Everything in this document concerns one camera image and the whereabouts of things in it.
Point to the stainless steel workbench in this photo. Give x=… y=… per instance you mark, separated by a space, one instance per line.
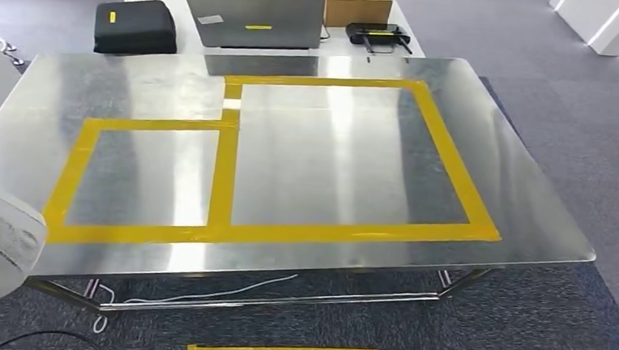
x=132 y=87

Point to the brown cardboard box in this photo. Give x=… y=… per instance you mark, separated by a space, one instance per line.
x=357 y=12

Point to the grey laptop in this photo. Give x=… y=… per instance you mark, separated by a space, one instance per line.
x=297 y=17

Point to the white desk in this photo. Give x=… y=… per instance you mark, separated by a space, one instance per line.
x=188 y=40

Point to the black soft case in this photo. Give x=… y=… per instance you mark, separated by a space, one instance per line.
x=135 y=31

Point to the chrome chair base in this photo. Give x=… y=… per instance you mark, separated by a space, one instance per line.
x=6 y=46

